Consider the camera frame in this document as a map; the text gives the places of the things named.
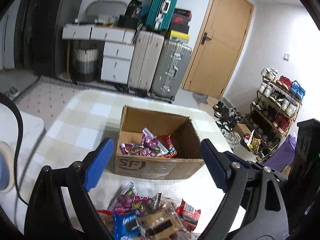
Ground white red noodle snack bag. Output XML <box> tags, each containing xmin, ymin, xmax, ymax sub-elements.
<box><xmin>97</xmin><ymin>210</ymin><xmax>114</xmax><ymax>235</ymax></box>

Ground beige plate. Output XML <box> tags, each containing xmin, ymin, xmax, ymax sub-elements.
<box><xmin>1</xmin><ymin>141</ymin><xmax>15</xmax><ymax>193</ymax></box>

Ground dark grey refrigerator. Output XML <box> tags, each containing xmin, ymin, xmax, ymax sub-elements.
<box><xmin>22</xmin><ymin>0</ymin><xmax>82</xmax><ymax>77</ymax></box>

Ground purple white snack bag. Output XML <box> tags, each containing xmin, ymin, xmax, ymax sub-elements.
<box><xmin>119</xmin><ymin>127</ymin><xmax>168</xmax><ymax>157</ymax></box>

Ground wooden door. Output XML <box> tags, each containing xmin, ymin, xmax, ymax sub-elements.
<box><xmin>183</xmin><ymin>0</ymin><xmax>254</xmax><ymax>99</ymax></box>

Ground teal suitcase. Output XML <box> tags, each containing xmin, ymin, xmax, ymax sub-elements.
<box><xmin>145</xmin><ymin>0</ymin><xmax>178</xmax><ymax>31</ymax></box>

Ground black bag on desk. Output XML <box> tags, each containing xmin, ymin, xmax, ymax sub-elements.
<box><xmin>124</xmin><ymin>0</ymin><xmax>142</xmax><ymax>18</ymax></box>

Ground woven laundry basket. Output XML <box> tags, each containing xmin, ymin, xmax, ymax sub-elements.
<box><xmin>73</xmin><ymin>46</ymin><xmax>99</xmax><ymax>82</ymax></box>

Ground yellow black box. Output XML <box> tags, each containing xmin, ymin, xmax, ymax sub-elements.
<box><xmin>165</xmin><ymin>30</ymin><xmax>190</xmax><ymax>43</ymax></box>

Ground black cable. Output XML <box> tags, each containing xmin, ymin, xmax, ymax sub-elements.
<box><xmin>0</xmin><ymin>93</ymin><xmax>30</xmax><ymax>205</ymax></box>

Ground red black wafer packet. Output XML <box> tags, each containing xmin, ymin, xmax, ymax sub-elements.
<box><xmin>175</xmin><ymin>200</ymin><xmax>201</xmax><ymax>232</ymax></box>

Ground purple grape candy bag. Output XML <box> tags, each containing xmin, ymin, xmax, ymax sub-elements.
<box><xmin>108</xmin><ymin>182</ymin><xmax>162</xmax><ymax>217</ymax></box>

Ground stacked black shoe boxes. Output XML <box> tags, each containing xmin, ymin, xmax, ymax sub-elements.
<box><xmin>169</xmin><ymin>8</ymin><xmax>192</xmax><ymax>34</ymax></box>

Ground blue Oreo cookie packet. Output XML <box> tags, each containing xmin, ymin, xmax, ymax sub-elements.
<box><xmin>113</xmin><ymin>212</ymin><xmax>141</xmax><ymax>240</ymax></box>

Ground shoe rack with shoes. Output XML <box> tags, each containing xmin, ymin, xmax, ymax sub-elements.
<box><xmin>244</xmin><ymin>68</ymin><xmax>305</xmax><ymax>162</ymax></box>

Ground silver grey suitcase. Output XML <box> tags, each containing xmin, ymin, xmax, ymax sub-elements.
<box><xmin>150</xmin><ymin>40</ymin><xmax>192</xmax><ymax>101</ymax></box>

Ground checked table cloth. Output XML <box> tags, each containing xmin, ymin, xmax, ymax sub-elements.
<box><xmin>19</xmin><ymin>89</ymin><xmax>229</xmax><ymax>233</ymax></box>

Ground grey oval mirror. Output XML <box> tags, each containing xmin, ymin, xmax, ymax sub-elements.
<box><xmin>85</xmin><ymin>0</ymin><xmax>127</xmax><ymax>20</ymax></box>

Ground dotted floor rug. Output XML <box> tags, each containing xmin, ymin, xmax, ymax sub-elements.
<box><xmin>14</xmin><ymin>76</ymin><xmax>118</xmax><ymax>130</ymax></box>

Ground clear cracker sandwich packet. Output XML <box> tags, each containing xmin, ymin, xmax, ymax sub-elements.
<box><xmin>136</xmin><ymin>204</ymin><xmax>185</xmax><ymax>239</ymax></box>

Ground red triangular snack bag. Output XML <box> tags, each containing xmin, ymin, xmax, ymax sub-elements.
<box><xmin>157</xmin><ymin>135</ymin><xmax>177</xmax><ymax>158</ymax></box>

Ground white drawer desk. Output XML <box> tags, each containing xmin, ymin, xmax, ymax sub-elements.
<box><xmin>62</xmin><ymin>24</ymin><xmax>136</xmax><ymax>85</ymax></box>

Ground beige suitcase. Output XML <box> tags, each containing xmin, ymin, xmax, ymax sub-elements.
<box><xmin>127</xmin><ymin>31</ymin><xmax>164</xmax><ymax>92</ymax></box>

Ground brown SF cardboard box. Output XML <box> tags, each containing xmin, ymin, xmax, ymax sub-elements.
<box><xmin>114</xmin><ymin>106</ymin><xmax>204</xmax><ymax>179</ymax></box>

